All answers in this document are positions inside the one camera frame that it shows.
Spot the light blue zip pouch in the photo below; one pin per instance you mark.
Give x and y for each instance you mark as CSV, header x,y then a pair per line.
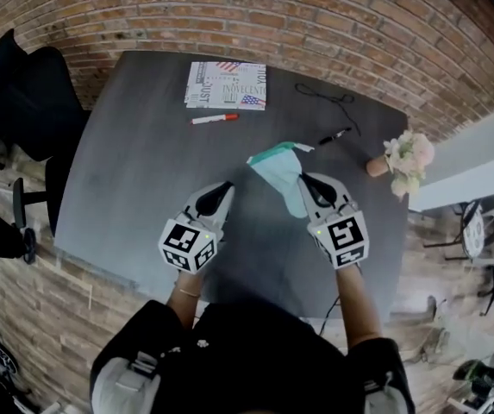
x,y
279,171

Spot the person's left forearm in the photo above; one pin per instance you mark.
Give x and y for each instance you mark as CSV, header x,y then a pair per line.
x,y
186,300

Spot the black office chair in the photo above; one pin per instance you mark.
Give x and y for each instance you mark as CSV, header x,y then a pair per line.
x,y
31,102

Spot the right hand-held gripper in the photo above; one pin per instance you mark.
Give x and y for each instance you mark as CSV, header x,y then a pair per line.
x,y
343,235

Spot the person's black top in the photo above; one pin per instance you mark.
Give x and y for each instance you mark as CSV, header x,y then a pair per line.
x,y
251,360

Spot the white and pink flower bouquet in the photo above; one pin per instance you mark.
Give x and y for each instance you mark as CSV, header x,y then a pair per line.
x,y
410,158

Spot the black marker pen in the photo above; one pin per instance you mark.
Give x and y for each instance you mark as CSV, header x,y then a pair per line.
x,y
335,136

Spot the black wicker patio chair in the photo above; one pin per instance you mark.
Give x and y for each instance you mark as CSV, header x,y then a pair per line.
x,y
477,227

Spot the pink vase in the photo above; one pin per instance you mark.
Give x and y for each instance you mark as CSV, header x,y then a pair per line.
x,y
377,167

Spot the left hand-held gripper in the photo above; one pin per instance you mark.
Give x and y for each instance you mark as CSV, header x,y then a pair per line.
x,y
188,244

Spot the printed white booklet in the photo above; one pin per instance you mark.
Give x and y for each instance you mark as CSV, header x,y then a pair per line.
x,y
227,86

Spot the person's right forearm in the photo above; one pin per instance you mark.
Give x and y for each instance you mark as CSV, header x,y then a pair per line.
x,y
358,309

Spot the white marker with red cap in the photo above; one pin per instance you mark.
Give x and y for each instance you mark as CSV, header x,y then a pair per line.
x,y
212,119

